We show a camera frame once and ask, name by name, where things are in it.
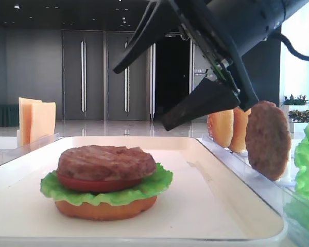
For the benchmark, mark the dark green bench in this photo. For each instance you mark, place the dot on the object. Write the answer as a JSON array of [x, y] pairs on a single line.
[[9, 115]]

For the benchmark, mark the yellow cheese slice right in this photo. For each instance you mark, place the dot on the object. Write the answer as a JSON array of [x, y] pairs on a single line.
[[43, 120]]

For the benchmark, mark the bottom bun slice on tray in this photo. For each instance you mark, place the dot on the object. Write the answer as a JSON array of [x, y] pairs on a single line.
[[105, 211]]

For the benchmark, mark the clear acrylic rack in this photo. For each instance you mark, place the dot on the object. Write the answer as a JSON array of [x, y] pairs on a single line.
[[9, 149], [276, 194]]

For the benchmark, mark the wall sign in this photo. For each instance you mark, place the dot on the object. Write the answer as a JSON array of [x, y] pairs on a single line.
[[206, 72]]

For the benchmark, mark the potted plant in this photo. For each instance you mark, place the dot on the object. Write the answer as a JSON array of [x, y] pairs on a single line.
[[299, 116], [299, 100]]

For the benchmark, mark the green lettuce leaf in holder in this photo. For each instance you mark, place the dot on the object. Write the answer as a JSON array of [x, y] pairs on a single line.
[[307, 164]]

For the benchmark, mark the clear left acrylic rack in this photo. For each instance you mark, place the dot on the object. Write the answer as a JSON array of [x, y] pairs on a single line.
[[9, 149]]

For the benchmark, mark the clear right acrylic rack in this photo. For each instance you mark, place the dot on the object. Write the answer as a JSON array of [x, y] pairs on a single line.
[[276, 194]]

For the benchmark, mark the golden bun slice in rack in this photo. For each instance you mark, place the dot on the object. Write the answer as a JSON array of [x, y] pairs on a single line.
[[220, 127]]

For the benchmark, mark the brown meat patty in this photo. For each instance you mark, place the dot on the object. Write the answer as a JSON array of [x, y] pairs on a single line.
[[268, 140], [105, 163]]

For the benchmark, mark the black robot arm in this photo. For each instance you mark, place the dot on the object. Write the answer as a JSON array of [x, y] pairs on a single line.
[[250, 22]]

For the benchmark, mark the green lettuce leaf on tray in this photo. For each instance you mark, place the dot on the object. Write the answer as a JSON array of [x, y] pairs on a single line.
[[151, 186]]

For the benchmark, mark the upper potted plant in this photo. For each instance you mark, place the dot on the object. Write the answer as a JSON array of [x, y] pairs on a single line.
[[299, 100]]

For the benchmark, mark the orange cheese slice left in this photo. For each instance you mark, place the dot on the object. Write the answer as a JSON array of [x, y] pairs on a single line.
[[25, 119]]

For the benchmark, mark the lower potted plant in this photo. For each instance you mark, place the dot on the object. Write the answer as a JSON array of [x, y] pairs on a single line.
[[299, 116]]

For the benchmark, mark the brown meat patty rear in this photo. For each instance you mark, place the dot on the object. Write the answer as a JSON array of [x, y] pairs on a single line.
[[268, 140]]

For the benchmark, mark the brown meat patty front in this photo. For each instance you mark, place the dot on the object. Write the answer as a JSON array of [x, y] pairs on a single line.
[[105, 163]]

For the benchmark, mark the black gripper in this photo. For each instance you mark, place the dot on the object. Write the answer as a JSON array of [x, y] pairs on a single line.
[[232, 86]]

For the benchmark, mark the cream rectangular tray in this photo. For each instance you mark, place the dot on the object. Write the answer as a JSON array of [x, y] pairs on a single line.
[[206, 204]]

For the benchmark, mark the red tomato slice on tray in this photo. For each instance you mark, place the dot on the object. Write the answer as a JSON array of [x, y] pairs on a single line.
[[96, 186]]

